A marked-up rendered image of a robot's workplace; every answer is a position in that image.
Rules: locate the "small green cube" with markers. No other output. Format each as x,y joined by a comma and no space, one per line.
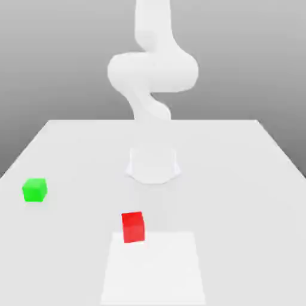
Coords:
35,190

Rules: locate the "small red cube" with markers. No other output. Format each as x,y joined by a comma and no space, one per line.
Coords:
133,227

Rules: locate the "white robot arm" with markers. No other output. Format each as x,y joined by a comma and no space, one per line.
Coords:
153,71

